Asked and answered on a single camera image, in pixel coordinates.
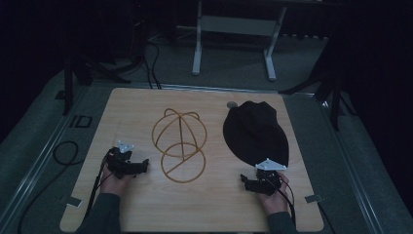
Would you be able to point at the grey tape piece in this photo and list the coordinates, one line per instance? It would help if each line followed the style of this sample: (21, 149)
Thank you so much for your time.
(314, 198)

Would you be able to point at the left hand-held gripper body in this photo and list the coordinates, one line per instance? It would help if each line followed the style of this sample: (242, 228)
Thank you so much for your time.
(120, 164)

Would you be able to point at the grey round table grommet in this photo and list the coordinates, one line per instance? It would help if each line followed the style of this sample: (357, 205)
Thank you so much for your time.
(231, 104)

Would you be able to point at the black tripod stand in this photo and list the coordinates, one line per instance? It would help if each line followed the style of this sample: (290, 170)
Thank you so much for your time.
(331, 94)
(78, 74)

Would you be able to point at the black brimmed hat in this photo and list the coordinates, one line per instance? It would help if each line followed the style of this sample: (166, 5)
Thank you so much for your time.
(255, 133)

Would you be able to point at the black rectangular floor frame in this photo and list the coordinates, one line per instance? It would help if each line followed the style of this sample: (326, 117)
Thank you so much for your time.
(82, 121)

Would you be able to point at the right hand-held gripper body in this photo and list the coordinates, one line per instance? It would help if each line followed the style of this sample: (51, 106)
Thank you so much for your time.
(268, 178)

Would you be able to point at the person's left hand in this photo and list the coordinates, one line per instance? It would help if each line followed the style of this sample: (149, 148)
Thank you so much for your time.
(114, 185)

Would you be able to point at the person's right hand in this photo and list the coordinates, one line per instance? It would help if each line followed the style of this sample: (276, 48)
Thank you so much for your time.
(276, 201)

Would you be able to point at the white metal desk frame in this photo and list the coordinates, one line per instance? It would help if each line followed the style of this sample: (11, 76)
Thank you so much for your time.
(236, 25)

